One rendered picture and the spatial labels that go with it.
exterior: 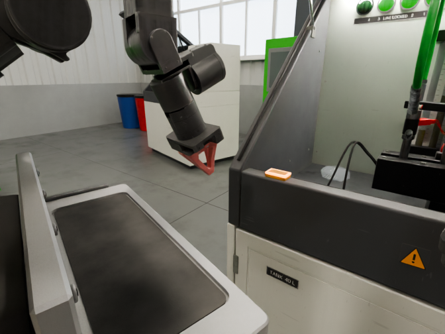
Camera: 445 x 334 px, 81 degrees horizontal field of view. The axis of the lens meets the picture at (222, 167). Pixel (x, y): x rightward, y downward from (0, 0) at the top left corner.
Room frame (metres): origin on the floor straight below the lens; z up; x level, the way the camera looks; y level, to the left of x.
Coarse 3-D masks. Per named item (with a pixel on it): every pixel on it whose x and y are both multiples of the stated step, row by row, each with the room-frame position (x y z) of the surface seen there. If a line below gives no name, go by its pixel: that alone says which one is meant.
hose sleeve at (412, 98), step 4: (412, 84) 0.53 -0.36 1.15; (412, 88) 0.52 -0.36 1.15; (420, 88) 0.51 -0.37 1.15; (412, 92) 0.53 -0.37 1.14; (416, 92) 0.52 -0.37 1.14; (420, 92) 0.52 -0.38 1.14; (412, 96) 0.53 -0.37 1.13; (416, 96) 0.53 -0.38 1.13; (412, 100) 0.54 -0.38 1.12; (416, 100) 0.54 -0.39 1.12; (412, 104) 0.55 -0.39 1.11; (416, 104) 0.55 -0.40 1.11; (412, 108) 0.56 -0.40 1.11; (416, 108) 0.56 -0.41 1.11
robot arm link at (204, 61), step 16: (160, 32) 0.40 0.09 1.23; (160, 48) 0.40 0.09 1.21; (176, 48) 0.41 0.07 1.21; (192, 48) 0.48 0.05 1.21; (208, 48) 0.48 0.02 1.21; (160, 64) 0.40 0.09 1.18; (176, 64) 0.41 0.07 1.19; (192, 64) 0.46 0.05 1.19; (208, 64) 0.47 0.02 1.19; (208, 80) 0.46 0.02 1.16
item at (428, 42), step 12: (432, 0) 0.49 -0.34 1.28; (444, 0) 0.74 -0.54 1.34; (432, 12) 0.48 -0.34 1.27; (432, 24) 0.47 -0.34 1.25; (432, 36) 0.77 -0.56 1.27; (420, 48) 0.48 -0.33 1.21; (432, 48) 0.77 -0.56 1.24; (420, 60) 0.48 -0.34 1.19; (420, 72) 0.49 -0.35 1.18; (420, 84) 0.51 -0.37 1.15
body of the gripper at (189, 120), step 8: (192, 104) 0.44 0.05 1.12; (176, 112) 0.43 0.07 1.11; (184, 112) 0.43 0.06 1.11; (192, 112) 0.44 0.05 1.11; (168, 120) 0.45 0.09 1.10; (176, 120) 0.44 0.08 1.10; (184, 120) 0.44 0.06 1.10; (192, 120) 0.44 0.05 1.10; (200, 120) 0.45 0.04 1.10; (176, 128) 0.44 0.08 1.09; (184, 128) 0.44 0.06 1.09; (192, 128) 0.44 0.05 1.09; (200, 128) 0.45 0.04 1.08; (208, 128) 0.46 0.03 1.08; (216, 128) 0.45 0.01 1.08; (168, 136) 0.49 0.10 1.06; (176, 136) 0.46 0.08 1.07; (184, 136) 0.44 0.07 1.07; (192, 136) 0.44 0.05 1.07; (200, 136) 0.44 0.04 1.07; (208, 136) 0.43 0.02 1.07; (216, 136) 0.44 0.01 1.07; (184, 144) 0.44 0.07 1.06; (192, 144) 0.42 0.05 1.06; (200, 144) 0.42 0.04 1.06
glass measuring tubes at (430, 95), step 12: (444, 36) 0.80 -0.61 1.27; (444, 48) 0.80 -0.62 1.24; (432, 60) 0.83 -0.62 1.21; (444, 60) 0.81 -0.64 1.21; (432, 72) 0.81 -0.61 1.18; (444, 72) 0.81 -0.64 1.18; (432, 84) 0.80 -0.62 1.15; (444, 84) 0.80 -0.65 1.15; (432, 96) 0.80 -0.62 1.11; (444, 96) 0.78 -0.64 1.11; (444, 120) 0.79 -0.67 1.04; (420, 132) 0.80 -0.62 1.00; (432, 132) 0.79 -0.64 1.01; (420, 144) 0.80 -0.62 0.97; (432, 144) 0.78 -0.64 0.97
